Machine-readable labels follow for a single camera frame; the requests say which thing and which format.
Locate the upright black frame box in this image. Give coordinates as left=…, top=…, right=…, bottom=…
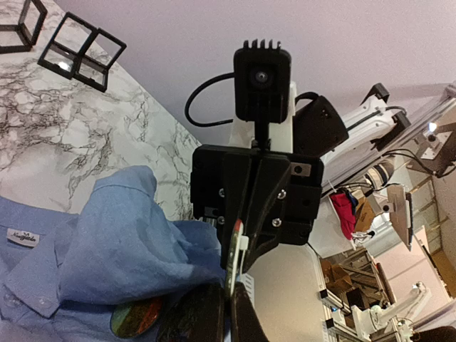
left=1, top=0, right=48, bottom=54

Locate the blue button-up shirt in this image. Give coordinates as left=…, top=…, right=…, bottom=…
left=1, top=166, right=225, bottom=341

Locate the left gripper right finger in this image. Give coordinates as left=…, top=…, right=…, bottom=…
left=231, top=282, right=269, bottom=342

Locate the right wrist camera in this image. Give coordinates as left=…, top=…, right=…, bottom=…
left=234, top=39, right=291, bottom=124

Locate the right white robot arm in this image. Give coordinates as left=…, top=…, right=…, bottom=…
left=191, top=85, right=348, bottom=271

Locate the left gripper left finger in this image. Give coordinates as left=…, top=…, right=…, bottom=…
left=177, top=283, right=224, bottom=342

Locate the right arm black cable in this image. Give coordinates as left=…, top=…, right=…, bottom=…
left=184, top=71, right=237, bottom=128

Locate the open black frame box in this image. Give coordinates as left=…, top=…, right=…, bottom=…
left=38, top=12, right=127, bottom=93

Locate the orange portrait round brooch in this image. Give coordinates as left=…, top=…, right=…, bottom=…
left=224, top=219, right=249, bottom=299

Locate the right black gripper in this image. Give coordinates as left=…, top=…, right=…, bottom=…
left=190, top=145, right=323, bottom=271

